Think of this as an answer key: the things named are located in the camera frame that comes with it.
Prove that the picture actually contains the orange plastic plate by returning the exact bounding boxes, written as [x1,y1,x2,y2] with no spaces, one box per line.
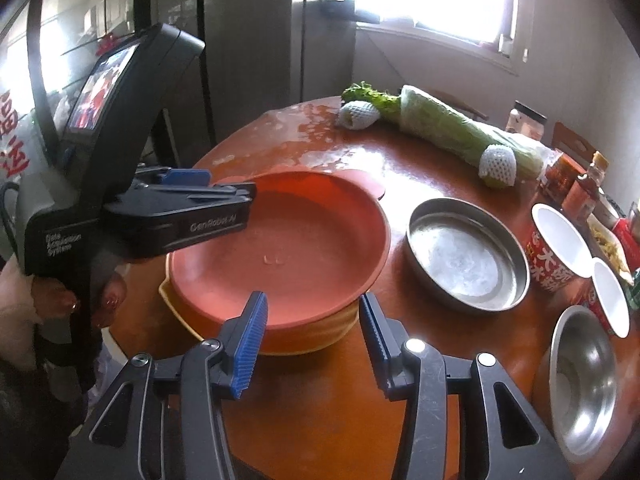
[168,169,390,330]

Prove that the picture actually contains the steel plate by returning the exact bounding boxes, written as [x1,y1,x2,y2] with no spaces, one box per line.
[405,197,530,315]

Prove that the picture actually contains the deep steel bowl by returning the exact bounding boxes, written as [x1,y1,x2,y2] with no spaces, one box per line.
[533,306,617,464]

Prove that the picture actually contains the red noodle cup with characters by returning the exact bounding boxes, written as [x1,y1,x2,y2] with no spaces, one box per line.
[525,203,593,292]

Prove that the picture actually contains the red noodle cup with barcode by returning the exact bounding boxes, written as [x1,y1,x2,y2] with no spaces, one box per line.
[576,257,630,339]

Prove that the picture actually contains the person's left hand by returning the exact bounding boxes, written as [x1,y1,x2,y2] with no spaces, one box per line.
[1,255,127,377]

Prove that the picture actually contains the foam-netted fruit left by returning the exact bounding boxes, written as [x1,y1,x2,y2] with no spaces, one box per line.
[336,101,381,130]

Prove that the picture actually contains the foam-netted fruit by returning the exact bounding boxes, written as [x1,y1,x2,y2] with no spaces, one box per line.
[336,101,381,130]
[478,144,516,188]

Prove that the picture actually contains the green lettuce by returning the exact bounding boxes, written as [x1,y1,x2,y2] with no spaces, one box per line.
[342,81,401,125]

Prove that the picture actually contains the dark refrigerator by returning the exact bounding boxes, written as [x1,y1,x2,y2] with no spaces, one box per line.
[25,0,356,164]

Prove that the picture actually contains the wrapped napa cabbage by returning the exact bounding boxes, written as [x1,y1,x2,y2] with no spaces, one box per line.
[399,84,544,180]

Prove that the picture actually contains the foam-netted fruit right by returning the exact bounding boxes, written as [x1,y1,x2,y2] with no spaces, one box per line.
[478,144,516,188]

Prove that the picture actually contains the curved wooden chair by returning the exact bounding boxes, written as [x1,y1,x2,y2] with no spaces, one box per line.
[427,89,489,122]

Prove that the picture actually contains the white dish with food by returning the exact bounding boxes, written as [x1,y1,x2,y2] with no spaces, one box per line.
[587,214,634,286]

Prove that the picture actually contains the brown sauce bottle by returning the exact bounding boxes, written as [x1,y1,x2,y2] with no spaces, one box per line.
[561,152,608,224]

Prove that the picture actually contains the red chili sauce jar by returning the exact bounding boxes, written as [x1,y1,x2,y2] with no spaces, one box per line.
[541,154,585,205]

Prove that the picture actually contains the red tissue box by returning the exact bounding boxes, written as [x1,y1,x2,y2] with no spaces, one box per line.
[613,218,640,273]

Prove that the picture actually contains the black-lid plastic jar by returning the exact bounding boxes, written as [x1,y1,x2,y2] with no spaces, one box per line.
[506,101,547,141]

